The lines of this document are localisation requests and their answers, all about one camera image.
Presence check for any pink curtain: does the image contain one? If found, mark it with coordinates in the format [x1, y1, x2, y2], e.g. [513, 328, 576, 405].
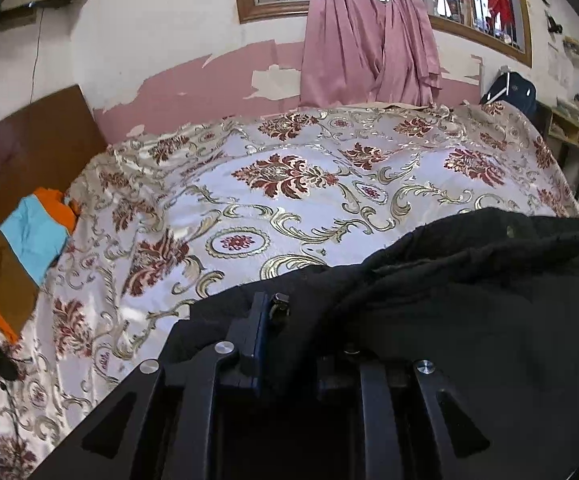
[374, 0, 443, 108]
[299, 0, 387, 108]

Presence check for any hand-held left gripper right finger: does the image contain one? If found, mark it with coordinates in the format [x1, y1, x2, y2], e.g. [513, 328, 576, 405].
[318, 345, 493, 480]

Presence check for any orange blue brown shirt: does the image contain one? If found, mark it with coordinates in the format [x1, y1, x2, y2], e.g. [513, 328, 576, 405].
[0, 187, 80, 343]

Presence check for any wooden shelf unit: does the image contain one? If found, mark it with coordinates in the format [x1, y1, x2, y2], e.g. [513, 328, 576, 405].
[534, 100, 579, 196]

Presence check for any black jacket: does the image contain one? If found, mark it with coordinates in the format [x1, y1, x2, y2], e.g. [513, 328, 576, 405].
[162, 207, 579, 480]

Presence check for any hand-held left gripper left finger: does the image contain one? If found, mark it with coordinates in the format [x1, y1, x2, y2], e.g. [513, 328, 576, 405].
[29, 291, 290, 480]

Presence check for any thin dark wall cable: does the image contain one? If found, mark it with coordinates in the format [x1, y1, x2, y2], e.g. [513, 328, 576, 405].
[28, 7, 45, 106]

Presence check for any wooden headboard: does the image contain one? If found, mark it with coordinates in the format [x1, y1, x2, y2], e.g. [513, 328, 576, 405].
[0, 85, 107, 331]

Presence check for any floral satin bedspread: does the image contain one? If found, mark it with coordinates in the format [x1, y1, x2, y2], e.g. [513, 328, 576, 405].
[0, 102, 579, 480]

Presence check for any dark blue backpack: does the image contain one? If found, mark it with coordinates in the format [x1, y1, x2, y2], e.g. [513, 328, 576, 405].
[479, 71, 537, 111]

